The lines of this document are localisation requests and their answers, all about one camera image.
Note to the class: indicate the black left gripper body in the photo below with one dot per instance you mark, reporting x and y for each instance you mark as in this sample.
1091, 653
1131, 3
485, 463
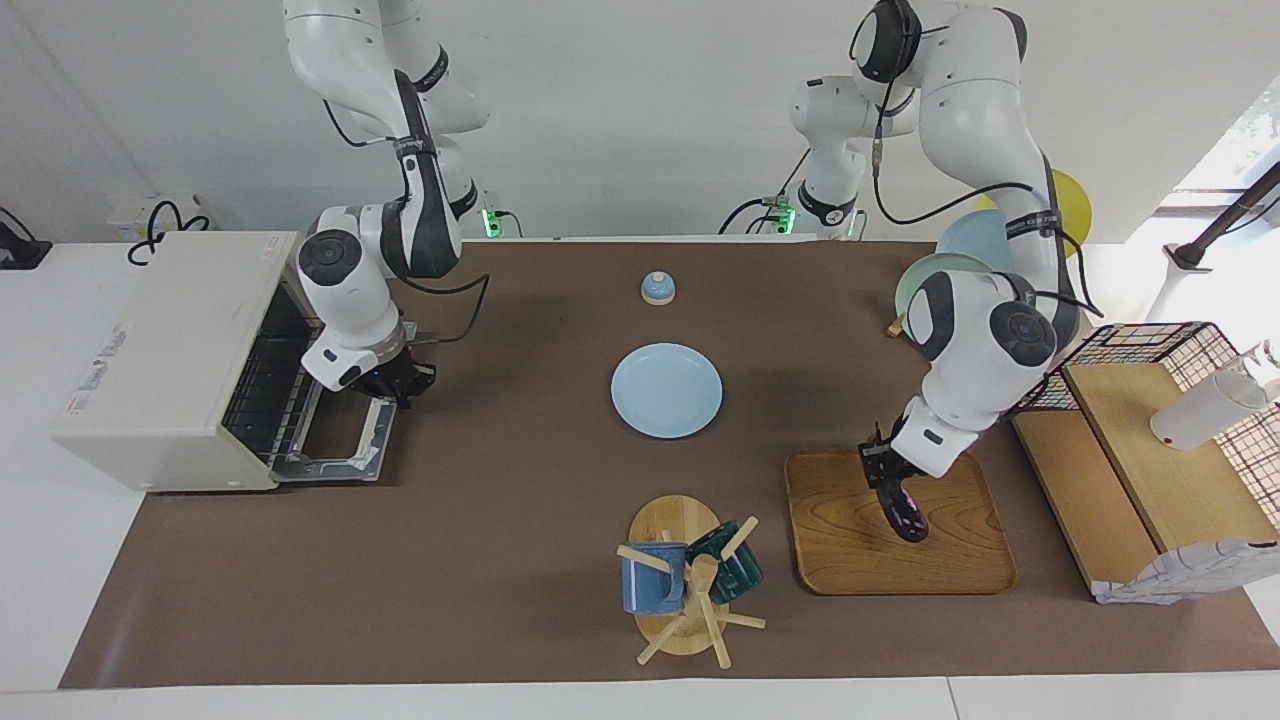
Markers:
892, 468

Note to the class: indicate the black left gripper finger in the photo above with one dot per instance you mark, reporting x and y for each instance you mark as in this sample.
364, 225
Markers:
882, 494
917, 492

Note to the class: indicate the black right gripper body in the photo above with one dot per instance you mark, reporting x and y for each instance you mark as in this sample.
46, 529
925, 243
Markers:
395, 382

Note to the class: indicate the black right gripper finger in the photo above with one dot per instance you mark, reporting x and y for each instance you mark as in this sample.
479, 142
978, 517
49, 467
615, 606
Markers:
425, 377
408, 398

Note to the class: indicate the dark purple eggplant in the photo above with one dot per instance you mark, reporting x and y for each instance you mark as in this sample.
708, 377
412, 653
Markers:
910, 520

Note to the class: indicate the glass oven door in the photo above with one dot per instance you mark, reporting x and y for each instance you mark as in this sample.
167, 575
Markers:
330, 468

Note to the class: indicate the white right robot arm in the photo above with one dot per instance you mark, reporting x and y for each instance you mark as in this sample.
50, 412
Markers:
350, 290

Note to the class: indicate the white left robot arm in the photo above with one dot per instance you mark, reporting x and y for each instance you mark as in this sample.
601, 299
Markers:
980, 340

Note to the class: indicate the beige toaster oven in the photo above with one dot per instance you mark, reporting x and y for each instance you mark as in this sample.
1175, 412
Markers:
170, 340

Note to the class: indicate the wooden serving tray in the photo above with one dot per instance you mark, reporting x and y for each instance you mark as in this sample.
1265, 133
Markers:
850, 550

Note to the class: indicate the wooden plate rack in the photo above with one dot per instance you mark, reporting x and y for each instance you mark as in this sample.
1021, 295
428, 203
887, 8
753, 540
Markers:
894, 326

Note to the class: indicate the dark green mug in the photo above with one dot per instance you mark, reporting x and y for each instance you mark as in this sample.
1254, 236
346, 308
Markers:
740, 575

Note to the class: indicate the green lit connector box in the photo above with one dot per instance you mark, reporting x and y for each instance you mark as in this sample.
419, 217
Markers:
782, 217
490, 220

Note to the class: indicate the brown table mat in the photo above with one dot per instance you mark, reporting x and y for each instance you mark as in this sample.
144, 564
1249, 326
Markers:
500, 560

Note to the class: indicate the wooden mug tree stand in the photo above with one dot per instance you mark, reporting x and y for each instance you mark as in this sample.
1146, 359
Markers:
672, 520

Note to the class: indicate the pale green plate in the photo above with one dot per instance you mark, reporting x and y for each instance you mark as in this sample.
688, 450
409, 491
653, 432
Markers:
950, 262

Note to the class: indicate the light blue racked plate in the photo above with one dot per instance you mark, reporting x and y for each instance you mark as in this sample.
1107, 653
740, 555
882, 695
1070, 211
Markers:
975, 240

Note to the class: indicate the blue grey mug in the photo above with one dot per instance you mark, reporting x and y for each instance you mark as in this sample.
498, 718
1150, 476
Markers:
650, 590

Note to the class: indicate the white cup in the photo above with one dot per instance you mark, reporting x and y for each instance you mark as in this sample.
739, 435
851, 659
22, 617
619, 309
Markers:
1200, 415

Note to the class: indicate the white power strip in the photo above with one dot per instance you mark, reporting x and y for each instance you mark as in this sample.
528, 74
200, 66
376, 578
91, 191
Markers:
125, 215

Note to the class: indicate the yellow plate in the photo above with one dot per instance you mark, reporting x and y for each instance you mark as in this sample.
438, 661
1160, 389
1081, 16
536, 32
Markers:
1072, 205

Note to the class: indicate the black desk device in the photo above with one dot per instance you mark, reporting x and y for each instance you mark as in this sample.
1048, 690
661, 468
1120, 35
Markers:
20, 255

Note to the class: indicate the black stand pole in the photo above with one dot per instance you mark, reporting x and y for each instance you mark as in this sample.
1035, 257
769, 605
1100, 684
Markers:
1225, 215

